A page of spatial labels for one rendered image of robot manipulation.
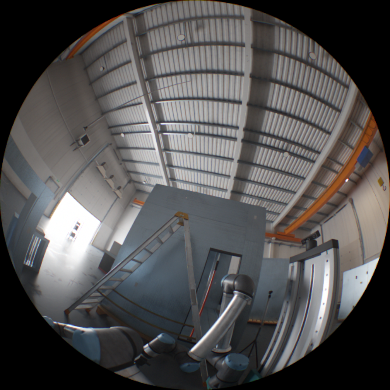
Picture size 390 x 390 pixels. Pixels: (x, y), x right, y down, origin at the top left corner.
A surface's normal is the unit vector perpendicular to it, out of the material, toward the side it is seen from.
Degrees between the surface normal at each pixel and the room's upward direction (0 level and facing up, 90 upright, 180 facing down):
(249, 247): 90
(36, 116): 90
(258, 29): 176
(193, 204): 90
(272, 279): 90
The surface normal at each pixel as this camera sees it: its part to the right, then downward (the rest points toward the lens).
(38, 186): 0.95, 0.22
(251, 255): -0.06, -0.60
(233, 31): -0.30, 0.81
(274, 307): -0.38, -0.63
